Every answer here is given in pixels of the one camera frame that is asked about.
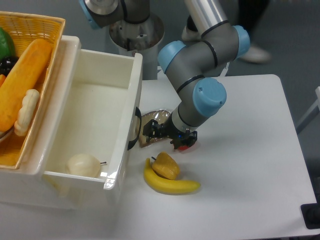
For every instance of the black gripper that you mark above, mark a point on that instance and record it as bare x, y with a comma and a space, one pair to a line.
152, 129

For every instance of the white top drawer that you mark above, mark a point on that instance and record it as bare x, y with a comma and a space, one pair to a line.
99, 118

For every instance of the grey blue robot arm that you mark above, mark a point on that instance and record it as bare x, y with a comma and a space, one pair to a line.
185, 66

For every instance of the white drawer cabinet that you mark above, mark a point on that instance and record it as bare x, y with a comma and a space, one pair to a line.
28, 184

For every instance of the red bell pepper toy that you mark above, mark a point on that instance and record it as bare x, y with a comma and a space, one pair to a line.
186, 148

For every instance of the bagged brown bread slice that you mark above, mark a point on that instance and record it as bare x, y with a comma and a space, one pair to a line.
158, 115

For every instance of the yellow bell pepper toy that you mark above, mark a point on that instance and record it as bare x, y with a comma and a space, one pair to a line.
165, 166

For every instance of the yellow banana toy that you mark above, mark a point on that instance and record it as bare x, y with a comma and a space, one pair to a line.
167, 186

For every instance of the white plastic fork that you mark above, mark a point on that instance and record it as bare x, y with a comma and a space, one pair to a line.
225, 70

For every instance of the white pear toy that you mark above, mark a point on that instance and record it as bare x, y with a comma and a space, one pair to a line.
84, 165

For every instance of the cream wooden bread toy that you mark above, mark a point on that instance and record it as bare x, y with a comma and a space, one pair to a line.
26, 112

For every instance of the orange baguette loaf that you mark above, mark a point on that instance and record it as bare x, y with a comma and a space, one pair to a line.
21, 78

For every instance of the black device at edge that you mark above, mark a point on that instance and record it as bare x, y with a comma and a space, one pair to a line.
311, 215

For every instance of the black grapes toy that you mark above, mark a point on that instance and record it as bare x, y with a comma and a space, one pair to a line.
7, 63

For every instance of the yellow wicker basket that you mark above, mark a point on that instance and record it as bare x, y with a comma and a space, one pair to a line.
24, 28

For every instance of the green pepper toy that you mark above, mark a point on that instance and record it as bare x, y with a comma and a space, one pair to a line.
7, 47

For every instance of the white frame at right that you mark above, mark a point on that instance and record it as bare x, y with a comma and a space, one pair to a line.
310, 114

